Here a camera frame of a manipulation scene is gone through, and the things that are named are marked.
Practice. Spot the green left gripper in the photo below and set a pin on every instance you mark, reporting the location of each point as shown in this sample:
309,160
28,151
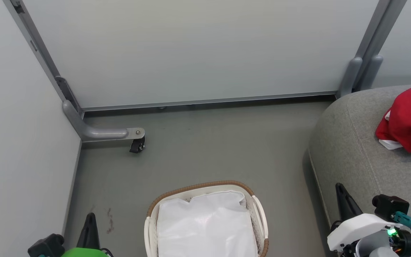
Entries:
84,252

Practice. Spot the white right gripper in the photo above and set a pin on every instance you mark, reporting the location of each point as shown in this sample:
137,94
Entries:
359,226

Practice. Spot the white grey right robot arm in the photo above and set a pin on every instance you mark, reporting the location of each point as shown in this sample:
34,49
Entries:
380,244

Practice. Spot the grey fabric sofa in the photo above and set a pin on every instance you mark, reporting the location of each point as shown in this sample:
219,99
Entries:
355,150

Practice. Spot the white laundry basket brown rim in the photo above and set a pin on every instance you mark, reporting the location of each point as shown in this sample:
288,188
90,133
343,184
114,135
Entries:
150,228

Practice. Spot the black caster wheel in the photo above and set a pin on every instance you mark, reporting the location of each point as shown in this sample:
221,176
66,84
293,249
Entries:
137,145

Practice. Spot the grey partition foot bar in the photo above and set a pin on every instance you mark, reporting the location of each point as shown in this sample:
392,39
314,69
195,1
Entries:
98,134

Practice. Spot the white basket liner cloth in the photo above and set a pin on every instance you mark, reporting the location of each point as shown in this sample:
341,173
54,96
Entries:
205,225

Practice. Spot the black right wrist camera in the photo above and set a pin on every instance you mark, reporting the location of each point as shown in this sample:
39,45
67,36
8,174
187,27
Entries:
391,206

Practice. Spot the grey double partition post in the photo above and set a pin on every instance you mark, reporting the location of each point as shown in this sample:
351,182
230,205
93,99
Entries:
369,46

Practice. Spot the grey partition bottom rail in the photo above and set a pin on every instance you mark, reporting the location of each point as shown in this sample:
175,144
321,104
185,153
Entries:
209,100

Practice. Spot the grey slanted partition post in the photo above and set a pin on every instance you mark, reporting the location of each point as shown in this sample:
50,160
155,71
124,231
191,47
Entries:
37,46

